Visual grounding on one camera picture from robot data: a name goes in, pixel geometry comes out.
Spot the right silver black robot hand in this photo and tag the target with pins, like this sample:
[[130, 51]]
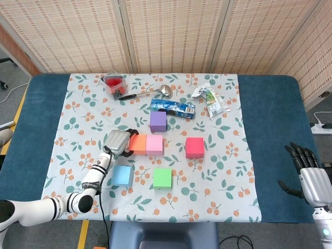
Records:
[[317, 186]]

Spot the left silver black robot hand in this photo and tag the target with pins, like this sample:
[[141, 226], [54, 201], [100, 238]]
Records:
[[116, 141]]

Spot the orange foam cube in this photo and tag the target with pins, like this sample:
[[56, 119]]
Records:
[[138, 144]]

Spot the light blue foam cube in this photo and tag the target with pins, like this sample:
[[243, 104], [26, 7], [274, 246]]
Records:
[[122, 176]]

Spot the pink foam cube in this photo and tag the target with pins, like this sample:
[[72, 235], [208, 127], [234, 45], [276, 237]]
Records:
[[154, 145]]

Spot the purple foam cube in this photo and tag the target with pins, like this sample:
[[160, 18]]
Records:
[[157, 121]]

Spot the green foam cube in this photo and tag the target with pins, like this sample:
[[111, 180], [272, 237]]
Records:
[[162, 178]]

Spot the red foam cube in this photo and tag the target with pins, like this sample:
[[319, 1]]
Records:
[[194, 147]]

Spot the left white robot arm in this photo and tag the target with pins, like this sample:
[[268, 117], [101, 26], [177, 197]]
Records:
[[33, 210]]

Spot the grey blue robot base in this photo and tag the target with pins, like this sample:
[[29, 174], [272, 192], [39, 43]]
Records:
[[163, 234]]

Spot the black box with label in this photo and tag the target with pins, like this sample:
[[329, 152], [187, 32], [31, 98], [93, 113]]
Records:
[[327, 165]]

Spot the floral print tablecloth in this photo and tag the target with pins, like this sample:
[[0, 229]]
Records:
[[77, 116]]

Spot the clear box with red contents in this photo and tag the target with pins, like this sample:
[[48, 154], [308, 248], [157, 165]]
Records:
[[114, 84]]

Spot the white power strip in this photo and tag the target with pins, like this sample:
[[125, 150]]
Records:
[[321, 129]]

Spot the blue cookie box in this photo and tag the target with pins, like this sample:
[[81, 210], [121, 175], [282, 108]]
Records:
[[172, 107]]

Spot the teal table cover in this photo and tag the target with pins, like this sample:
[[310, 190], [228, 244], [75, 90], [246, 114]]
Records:
[[39, 116]]

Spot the crumpled white green snack bag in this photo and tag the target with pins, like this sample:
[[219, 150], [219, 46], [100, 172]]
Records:
[[212, 102]]

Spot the grey metal bar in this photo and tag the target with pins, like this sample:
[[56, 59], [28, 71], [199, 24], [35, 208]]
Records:
[[6, 125]]

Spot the bamboo folding screen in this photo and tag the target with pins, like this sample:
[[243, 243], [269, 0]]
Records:
[[168, 33]]

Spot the black office chair base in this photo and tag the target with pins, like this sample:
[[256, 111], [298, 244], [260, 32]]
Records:
[[3, 85]]

